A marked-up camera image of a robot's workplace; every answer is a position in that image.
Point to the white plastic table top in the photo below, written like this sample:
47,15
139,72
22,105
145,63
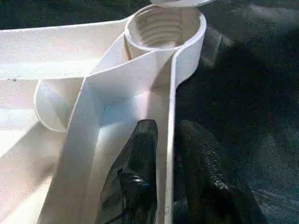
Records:
58,116

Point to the white plastic table leg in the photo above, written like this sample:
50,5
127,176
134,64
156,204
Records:
180,2

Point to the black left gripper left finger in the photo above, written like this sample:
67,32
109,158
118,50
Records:
137,168

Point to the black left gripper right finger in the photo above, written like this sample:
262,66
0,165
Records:
210,182

